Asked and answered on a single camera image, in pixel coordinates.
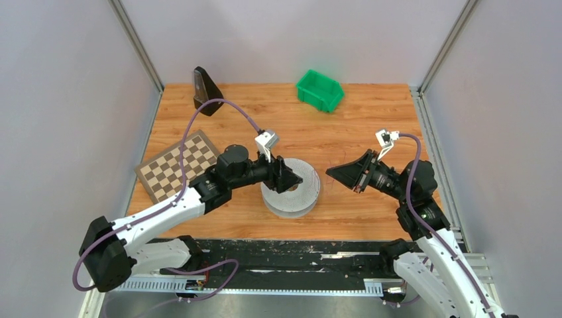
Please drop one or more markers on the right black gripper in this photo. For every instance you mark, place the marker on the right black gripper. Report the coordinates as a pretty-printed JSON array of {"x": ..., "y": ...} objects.
[{"x": 350, "y": 174}]

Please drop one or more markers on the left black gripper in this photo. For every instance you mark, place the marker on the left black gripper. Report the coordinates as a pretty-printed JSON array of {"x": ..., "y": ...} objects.
[{"x": 280, "y": 177}]

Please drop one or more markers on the grey perforated cable spool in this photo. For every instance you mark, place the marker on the grey perforated cable spool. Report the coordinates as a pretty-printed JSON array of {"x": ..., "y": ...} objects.
[{"x": 299, "y": 201}]

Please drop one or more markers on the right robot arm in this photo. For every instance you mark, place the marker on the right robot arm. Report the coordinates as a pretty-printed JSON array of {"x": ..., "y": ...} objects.
[{"x": 451, "y": 288}]

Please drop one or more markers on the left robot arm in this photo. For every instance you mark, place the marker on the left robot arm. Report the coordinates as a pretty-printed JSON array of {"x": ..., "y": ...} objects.
[{"x": 112, "y": 250}]

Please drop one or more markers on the green plastic bin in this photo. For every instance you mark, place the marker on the green plastic bin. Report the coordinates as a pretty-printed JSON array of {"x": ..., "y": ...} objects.
[{"x": 320, "y": 91}]

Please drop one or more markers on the black metronome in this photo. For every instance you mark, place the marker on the black metronome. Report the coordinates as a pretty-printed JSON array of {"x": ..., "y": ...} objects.
[{"x": 205, "y": 88}]

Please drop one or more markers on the wooden chessboard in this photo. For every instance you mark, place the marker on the wooden chessboard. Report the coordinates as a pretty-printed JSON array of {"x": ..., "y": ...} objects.
[{"x": 162, "y": 176}]

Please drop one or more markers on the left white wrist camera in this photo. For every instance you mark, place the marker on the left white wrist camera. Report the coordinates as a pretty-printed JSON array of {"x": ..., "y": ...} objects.
[{"x": 265, "y": 141}]

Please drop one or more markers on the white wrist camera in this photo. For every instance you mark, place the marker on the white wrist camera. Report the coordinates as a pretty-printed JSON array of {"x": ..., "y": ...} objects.
[
  {"x": 386, "y": 140},
  {"x": 265, "y": 141}
]

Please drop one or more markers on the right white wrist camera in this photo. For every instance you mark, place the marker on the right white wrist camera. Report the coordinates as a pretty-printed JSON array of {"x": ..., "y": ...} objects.
[{"x": 386, "y": 140}]

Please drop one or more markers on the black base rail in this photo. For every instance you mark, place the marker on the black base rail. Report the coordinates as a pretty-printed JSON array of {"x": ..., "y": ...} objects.
[{"x": 290, "y": 263}]

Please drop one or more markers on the right aluminium frame post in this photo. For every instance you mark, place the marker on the right aluminium frame post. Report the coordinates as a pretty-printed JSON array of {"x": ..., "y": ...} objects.
[{"x": 451, "y": 38}]

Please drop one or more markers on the aluminium frame post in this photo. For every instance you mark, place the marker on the aluminium frame post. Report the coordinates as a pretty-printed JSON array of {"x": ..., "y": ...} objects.
[
  {"x": 134, "y": 38},
  {"x": 451, "y": 38}
]

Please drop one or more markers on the white slotted cable duct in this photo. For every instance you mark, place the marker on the white slotted cable duct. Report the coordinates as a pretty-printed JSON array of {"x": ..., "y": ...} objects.
[{"x": 187, "y": 286}]

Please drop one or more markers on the left aluminium frame post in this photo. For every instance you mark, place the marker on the left aluminium frame post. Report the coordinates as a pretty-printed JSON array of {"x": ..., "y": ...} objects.
[{"x": 134, "y": 38}]

